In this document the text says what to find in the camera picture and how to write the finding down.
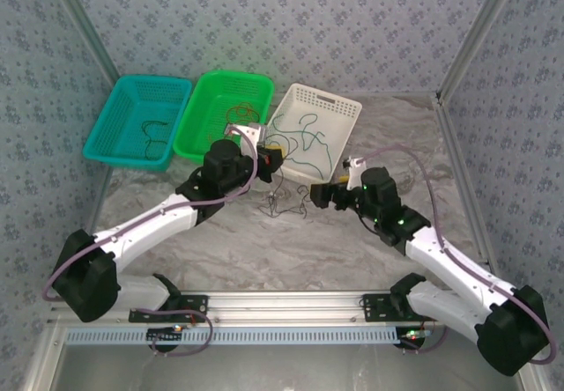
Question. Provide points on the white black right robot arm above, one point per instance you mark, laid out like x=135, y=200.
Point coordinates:
x=454, y=267

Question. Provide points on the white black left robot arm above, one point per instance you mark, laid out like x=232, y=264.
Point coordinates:
x=141, y=232

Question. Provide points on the green plastic basket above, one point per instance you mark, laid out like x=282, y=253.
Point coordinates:
x=207, y=100

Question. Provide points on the white plastic basket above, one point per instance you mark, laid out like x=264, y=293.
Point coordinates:
x=335, y=118

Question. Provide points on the teal plastic basket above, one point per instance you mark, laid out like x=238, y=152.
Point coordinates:
x=128, y=113

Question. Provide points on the black controller board with LED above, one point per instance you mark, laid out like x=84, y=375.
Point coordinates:
x=412, y=336
x=165, y=336

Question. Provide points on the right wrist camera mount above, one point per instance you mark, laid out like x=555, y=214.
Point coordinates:
x=352, y=175

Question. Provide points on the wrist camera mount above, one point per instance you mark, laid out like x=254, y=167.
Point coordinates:
x=352, y=175
x=257, y=132

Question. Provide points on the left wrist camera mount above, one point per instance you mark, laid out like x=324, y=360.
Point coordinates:
x=257, y=132

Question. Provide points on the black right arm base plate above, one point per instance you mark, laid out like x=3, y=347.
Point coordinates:
x=374, y=309

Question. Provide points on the aluminium mounting rail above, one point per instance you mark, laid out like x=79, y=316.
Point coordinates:
x=286, y=305

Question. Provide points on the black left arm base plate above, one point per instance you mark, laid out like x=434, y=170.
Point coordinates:
x=194, y=305

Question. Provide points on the aluminium corner post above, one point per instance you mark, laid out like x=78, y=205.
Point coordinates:
x=83, y=16
x=478, y=30

